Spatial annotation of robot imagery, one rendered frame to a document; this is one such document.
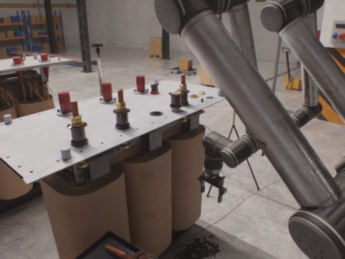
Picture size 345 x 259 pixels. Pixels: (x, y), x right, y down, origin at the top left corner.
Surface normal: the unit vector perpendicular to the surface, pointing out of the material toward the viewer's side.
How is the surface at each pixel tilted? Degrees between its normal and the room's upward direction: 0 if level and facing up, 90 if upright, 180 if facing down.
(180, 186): 90
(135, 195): 90
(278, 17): 110
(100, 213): 90
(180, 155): 90
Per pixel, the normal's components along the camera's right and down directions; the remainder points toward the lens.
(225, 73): -0.49, 0.21
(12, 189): 0.51, 0.32
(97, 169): 0.77, 0.24
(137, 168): 0.05, 0.38
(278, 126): -0.06, -0.11
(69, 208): -0.24, 0.37
